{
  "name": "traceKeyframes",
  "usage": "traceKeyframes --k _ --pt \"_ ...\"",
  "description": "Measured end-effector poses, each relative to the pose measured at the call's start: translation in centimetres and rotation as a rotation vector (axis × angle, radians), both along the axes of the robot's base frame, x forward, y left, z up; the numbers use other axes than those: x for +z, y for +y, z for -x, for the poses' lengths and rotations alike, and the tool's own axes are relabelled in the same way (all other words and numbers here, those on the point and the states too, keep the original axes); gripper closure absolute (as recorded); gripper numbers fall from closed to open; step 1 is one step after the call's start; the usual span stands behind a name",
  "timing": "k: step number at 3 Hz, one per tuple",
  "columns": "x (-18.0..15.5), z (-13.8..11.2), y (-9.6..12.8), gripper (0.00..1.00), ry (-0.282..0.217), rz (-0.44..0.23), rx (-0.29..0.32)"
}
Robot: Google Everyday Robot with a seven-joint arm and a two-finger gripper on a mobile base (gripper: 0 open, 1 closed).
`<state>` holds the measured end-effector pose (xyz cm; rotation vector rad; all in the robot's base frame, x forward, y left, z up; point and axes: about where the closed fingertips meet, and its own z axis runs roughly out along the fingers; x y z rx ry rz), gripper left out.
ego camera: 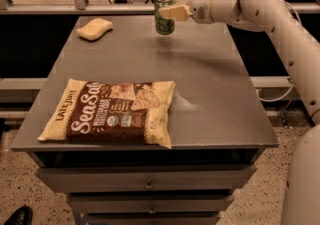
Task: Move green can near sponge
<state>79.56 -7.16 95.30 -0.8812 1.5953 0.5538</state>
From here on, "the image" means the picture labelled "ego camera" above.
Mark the grey drawer cabinet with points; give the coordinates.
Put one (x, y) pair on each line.
(217, 124)

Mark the black shoe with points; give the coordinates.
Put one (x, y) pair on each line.
(22, 216)

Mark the yellow sponge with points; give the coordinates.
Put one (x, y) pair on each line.
(94, 29)

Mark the metal drawer knob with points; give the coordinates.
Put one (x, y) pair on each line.
(149, 186)
(152, 211)

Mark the green soda can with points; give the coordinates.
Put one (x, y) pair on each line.
(163, 26)

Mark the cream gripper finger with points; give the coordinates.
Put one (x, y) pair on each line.
(176, 12)

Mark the metal drawer knob upper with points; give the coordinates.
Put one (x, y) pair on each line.
(149, 186)

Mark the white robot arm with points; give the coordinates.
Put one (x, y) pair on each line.
(299, 52)

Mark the metal drawer knob lower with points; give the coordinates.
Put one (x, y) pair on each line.
(152, 211)

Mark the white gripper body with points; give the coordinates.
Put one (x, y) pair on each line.
(200, 6)

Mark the sea salt chips bag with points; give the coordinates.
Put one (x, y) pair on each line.
(133, 112)

